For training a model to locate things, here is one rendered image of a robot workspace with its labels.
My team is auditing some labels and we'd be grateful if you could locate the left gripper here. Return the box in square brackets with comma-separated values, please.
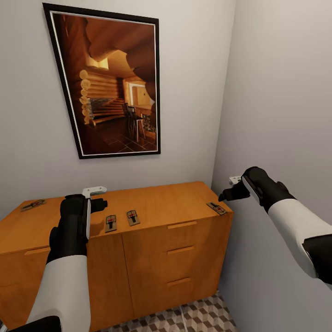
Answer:
[90, 198, 107, 213]

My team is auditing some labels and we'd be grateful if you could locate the mousetrap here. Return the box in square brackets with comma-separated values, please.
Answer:
[207, 202, 228, 216]
[105, 214, 117, 233]
[126, 210, 140, 226]
[21, 200, 46, 212]

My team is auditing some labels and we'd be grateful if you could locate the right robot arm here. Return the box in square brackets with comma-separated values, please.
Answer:
[218, 166, 332, 291]

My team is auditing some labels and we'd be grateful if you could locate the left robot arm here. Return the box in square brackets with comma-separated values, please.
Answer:
[8, 186, 107, 332]

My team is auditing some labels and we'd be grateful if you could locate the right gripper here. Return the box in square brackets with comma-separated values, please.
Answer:
[218, 184, 250, 202]

